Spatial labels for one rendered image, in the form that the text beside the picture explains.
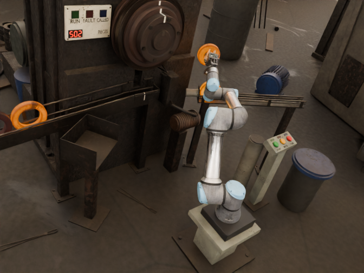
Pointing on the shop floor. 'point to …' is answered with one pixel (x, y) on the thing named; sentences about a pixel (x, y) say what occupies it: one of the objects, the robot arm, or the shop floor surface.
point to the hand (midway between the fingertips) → (209, 52)
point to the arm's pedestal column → (210, 253)
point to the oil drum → (231, 26)
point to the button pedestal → (267, 171)
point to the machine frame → (98, 78)
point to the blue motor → (273, 80)
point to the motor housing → (179, 137)
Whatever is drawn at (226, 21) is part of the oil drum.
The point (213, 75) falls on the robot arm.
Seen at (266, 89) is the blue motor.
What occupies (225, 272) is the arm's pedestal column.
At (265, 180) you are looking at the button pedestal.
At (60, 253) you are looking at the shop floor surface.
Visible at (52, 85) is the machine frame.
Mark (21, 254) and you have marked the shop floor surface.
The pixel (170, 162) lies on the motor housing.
